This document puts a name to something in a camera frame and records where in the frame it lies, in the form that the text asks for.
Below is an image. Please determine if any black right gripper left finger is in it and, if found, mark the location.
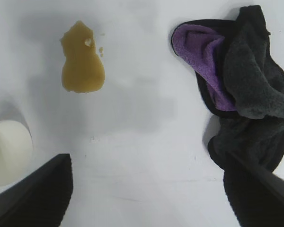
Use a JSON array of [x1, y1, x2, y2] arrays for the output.
[[0, 153, 74, 227]]

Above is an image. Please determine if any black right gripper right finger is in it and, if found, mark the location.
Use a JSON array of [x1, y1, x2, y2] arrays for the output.
[[223, 151, 284, 227]]

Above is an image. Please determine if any white paper cup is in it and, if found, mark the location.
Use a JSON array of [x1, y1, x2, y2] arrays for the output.
[[0, 94, 34, 188]]

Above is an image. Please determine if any grey and purple cloth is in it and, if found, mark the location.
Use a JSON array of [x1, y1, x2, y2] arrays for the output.
[[171, 5, 284, 175]]

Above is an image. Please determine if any brown liquid spill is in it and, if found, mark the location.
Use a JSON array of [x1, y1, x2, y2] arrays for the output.
[[59, 20, 106, 93]]

